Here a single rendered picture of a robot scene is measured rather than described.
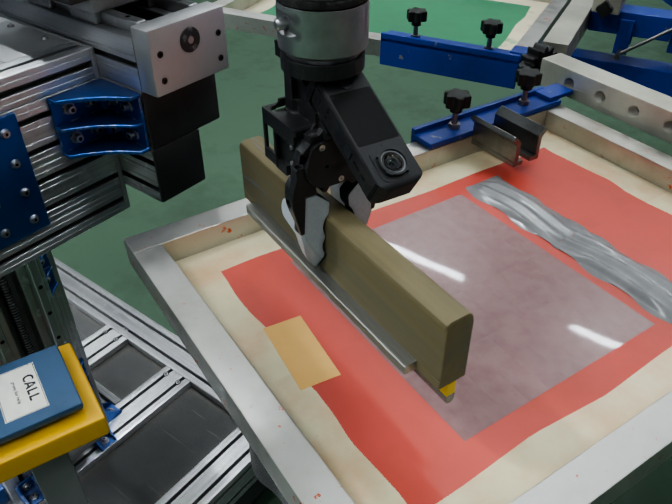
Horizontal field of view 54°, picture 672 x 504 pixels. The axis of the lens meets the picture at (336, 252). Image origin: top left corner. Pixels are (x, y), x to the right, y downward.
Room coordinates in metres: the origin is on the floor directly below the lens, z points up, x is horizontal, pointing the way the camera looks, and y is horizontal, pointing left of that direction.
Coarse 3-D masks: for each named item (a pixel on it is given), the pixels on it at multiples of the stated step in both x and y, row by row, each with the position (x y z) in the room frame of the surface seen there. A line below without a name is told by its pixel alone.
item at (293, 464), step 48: (576, 144) 1.00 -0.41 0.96; (624, 144) 0.94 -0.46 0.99; (144, 240) 0.68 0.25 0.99; (192, 240) 0.70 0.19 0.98; (192, 288) 0.59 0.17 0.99; (192, 336) 0.51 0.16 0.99; (240, 384) 0.44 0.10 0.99; (288, 432) 0.38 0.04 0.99; (624, 432) 0.38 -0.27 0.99; (288, 480) 0.33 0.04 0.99; (336, 480) 0.33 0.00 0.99; (576, 480) 0.33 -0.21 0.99; (624, 480) 0.34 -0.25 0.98
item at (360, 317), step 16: (256, 208) 0.62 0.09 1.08; (272, 224) 0.59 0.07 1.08; (288, 240) 0.56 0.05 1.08; (304, 256) 0.53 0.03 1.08; (320, 272) 0.51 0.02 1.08; (336, 288) 0.48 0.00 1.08; (336, 304) 0.47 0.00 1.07; (352, 304) 0.46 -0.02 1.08; (352, 320) 0.45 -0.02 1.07; (368, 320) 0.44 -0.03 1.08; (368, 336) 0.43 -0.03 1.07; (384, 336) 0.42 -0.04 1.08; (384, 352) 0.40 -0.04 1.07; (400, 352) 0.40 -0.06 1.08; (400, 368) 0.39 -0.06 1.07
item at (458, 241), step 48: (432, 192) 0.85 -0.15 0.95; (528, 192) 0.85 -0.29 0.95; (576, 192) 0.85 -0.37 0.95; (624, 192) 0.85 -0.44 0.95; (432, 240) 0.73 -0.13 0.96; (480, 240) 0.73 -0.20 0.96; (528, 240) 0.73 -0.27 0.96; (240, 288) 0.63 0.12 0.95; (288, 288) 0.63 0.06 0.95; (336, 336) 0.54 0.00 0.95
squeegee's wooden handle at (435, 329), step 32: (256, 160) 0.63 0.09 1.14; (256, 192) 0.63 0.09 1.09; (320, 192) 0.55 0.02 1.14; (288, 224) 0.57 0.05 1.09; (352, 224) 0.50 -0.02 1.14; (352, 256) 0.47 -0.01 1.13; (384, 256) 0.45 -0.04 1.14; (352, 288) 0.47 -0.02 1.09; (384, 288) 0.43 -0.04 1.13; (416, 288) 0.41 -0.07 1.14; (384, 320) 0.43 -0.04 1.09; (416, 320) 0.39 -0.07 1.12; (448, 320) 0.37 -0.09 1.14; (416, 352) 0.39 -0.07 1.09; (448, 352) 0.37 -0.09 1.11
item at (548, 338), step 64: (640, 256) 0.69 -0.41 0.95; (512, 320) 0.57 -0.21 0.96; (576, 320) 0.57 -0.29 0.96; (640, 320) 0.57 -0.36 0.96; (320, 384) 0.47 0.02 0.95; (384, 384) 0.47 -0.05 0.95; (512, 384) 0.47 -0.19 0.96; (576, 384) 0.47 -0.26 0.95; (384, 448) 0.39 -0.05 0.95; (448, 448) 0.39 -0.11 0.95; (512, 448) 0.39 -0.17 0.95
